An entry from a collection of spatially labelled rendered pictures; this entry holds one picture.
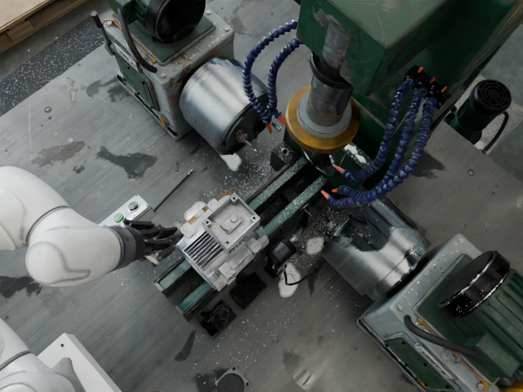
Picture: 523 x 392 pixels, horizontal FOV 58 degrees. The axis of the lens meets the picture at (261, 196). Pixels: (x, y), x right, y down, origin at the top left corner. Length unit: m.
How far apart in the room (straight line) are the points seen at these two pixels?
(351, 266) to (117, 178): 0.86
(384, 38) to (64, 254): 0.63
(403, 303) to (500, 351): 0.24
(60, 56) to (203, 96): 1.75
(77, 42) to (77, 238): 2.30
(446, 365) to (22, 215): 0.98
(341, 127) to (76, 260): 0.65
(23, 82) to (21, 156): 1.23
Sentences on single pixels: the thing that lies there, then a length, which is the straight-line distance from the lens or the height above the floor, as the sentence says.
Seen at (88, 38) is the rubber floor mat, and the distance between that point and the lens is 3.08.
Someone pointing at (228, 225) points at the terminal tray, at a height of 1.13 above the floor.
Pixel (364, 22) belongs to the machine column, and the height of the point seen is 1.71.
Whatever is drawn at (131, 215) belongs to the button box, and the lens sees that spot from 1.35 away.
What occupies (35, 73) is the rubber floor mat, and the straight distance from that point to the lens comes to 3.04.
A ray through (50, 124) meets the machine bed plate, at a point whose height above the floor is 0.80.
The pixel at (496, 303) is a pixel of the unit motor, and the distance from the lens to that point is 1.12.
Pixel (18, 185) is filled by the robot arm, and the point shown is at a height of 1.51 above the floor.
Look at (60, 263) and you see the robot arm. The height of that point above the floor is 1.56.
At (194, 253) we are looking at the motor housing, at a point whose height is 1.11.
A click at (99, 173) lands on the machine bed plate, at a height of 0.80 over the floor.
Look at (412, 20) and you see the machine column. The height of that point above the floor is 1.71.
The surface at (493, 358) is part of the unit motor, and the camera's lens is 1.14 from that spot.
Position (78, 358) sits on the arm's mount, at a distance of 1.52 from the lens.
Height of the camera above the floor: 2.33
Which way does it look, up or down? 70 degrees down
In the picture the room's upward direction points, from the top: 7 degrees clockwise
